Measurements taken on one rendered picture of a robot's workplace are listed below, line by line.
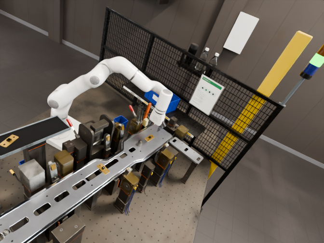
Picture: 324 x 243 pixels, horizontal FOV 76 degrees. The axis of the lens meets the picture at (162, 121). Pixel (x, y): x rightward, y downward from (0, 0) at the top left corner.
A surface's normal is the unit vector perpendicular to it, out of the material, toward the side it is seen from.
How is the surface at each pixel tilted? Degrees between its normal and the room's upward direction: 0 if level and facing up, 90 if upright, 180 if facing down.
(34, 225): 0
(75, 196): 0
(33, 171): 0
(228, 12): 90
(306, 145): 90
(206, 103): 90
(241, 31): 90
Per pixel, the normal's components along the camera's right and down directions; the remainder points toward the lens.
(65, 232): 0.30, -0.75
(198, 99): -0.58, 0.35
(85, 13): -0.34, 0.49
